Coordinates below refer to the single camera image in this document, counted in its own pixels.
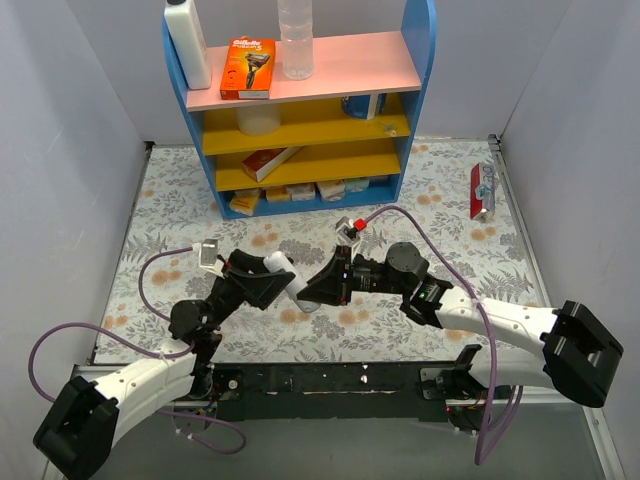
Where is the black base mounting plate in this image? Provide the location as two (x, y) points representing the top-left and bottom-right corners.
(210, 361), (487, 422)

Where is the red and white long box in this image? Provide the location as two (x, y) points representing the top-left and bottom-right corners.
(242, 147), (301, 182)

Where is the white remote control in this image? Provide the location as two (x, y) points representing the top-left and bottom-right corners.
(263, 251), (320, 313)

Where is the clear plastic water bottle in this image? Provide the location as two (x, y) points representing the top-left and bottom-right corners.
(277, 0), (314, 80)

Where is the small clear wrapped item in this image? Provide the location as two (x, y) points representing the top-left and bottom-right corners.
(384, 124), (397, 137)

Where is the yellow Kamenoko sponge pack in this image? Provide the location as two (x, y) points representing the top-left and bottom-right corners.
(229, 194), (260, 216)

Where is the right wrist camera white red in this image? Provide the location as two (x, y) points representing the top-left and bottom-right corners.
(335, 217), (362, 255)

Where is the blue wooden shelf unit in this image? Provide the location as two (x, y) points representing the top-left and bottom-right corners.
(162, 1), (437, 220)

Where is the blue and white can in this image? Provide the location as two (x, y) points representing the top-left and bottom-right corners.
(341, 93), (387, 120)

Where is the white plastic bottle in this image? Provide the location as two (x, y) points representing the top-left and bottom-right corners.
(164, 0), (212, 90)

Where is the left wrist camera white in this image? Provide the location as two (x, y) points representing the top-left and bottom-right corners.
(192, 239), (224, 277)

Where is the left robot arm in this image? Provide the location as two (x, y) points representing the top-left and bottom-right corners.
(33, 250), (301, 479)

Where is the aluminium rail frame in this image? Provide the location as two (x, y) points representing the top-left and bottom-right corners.
(42, 133), (626, 480)

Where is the mint green sponge pack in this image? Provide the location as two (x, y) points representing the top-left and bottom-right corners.
(344, 177), (370, 193)

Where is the orange Gillette razor box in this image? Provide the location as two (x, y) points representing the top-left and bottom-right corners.
(220, 37), (276, 100)

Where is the white sponge pack tilted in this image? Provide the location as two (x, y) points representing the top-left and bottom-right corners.
(316, 179), (346, 202)

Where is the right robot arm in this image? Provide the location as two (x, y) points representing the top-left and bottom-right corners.
(297, 242), (624, 408)

